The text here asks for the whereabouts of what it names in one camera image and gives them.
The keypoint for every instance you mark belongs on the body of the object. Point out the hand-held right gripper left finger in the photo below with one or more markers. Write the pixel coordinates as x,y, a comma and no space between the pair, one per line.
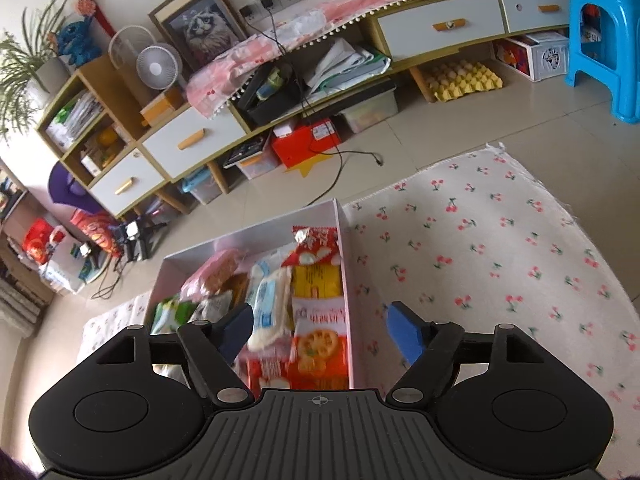
237,327

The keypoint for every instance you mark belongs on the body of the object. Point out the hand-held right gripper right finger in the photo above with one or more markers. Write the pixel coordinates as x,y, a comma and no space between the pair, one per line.
402,330

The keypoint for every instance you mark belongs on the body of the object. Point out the small silver snack packet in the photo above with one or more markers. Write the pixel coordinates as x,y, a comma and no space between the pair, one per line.
215,307

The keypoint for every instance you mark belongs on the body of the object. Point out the white bread packet blue label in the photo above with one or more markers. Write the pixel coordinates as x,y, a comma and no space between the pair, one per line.
270,310

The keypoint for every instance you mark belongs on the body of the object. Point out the gold brown snack packet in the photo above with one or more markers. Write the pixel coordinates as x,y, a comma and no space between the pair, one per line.
236,287

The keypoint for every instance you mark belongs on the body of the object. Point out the pink snack packet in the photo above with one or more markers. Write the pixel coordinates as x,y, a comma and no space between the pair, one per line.
212,272

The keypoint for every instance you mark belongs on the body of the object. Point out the red white snack packet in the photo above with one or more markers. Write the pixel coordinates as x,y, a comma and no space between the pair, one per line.
280,375

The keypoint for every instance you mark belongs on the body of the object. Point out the green biscuit packet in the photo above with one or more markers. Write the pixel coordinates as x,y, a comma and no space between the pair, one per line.
170,312

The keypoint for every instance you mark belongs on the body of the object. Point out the orange flower biscuit packet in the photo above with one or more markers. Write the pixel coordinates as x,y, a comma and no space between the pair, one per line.
320,340

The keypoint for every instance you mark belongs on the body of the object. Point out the yellow snack packet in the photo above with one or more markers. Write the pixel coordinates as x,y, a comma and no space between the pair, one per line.
315,280

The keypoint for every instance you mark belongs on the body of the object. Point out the pink cardboard box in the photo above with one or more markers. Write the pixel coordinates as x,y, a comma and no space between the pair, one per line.
260,232

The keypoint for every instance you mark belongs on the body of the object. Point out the cherry print tablecloth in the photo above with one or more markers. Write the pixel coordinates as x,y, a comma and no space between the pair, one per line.
500,260

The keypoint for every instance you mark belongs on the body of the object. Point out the black tripod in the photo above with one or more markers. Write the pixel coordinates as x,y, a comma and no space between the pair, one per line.
135,237

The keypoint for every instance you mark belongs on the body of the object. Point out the clear bin blue lid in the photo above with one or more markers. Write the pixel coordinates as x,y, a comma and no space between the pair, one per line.
200,187

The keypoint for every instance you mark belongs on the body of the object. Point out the small clear storage bin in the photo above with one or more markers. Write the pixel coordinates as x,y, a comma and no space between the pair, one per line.
255,165

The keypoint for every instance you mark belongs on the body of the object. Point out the round red bag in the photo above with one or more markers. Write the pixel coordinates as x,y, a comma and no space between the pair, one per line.
97,232

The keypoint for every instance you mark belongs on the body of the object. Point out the yellow star mat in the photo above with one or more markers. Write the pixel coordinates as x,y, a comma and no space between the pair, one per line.
312,166

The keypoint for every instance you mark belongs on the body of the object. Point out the white paper bag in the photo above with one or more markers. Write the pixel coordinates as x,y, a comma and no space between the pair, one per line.
62,270

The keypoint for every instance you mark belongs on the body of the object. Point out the red cardboard box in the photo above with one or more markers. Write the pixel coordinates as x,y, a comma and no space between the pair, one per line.
300,147

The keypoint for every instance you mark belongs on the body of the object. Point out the red gift bag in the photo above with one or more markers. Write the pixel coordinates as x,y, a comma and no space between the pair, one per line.
40,245

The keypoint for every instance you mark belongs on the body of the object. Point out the small white box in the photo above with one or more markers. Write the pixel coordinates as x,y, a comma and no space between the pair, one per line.
90,162

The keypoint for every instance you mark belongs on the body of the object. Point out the purple hat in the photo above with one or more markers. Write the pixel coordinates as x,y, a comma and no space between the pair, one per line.
67,185

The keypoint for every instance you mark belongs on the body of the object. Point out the large clear storage bin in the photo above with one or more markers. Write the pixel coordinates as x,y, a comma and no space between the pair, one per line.
370,105

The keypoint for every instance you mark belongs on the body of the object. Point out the black storage bin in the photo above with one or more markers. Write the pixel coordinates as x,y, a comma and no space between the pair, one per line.
270,100

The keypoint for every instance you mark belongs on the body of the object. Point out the brown cardboard box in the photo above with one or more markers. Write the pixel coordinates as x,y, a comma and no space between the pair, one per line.
162,102

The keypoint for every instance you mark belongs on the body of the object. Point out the yellow egg tray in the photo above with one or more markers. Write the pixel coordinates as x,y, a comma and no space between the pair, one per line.
465,80

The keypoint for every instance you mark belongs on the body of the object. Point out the stack of papers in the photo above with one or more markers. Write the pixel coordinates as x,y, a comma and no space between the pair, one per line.
75,120

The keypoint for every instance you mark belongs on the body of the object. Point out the small white fan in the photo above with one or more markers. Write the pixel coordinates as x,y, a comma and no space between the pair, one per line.
160,67

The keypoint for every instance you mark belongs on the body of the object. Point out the pile of folded papers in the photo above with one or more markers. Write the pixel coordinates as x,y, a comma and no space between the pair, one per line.
345,62

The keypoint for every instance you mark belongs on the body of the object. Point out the long wooden cabinet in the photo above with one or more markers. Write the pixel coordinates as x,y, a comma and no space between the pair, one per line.
102,67

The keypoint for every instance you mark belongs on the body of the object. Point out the pink lace cloth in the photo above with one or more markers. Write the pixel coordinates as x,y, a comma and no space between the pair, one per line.
300,30

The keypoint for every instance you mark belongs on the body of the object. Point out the framed cat picture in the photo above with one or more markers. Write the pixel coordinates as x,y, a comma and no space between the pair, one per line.
205,25

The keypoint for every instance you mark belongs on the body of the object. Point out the white printed crate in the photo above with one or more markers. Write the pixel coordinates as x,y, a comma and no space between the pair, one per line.
542,55

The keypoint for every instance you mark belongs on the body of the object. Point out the grey plant pot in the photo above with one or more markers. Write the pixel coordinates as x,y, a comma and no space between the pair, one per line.
47,77

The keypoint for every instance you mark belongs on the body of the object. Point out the black plug charger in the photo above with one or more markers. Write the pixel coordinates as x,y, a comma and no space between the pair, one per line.
267,2

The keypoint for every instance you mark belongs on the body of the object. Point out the blue plush toy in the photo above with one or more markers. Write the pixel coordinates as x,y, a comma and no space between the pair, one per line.
77,40

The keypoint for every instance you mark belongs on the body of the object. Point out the green potted plant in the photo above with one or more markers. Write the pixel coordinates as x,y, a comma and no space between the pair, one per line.
20,60

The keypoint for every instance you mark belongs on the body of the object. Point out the blue plastic stool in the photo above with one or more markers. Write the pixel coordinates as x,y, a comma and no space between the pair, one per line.
605,35

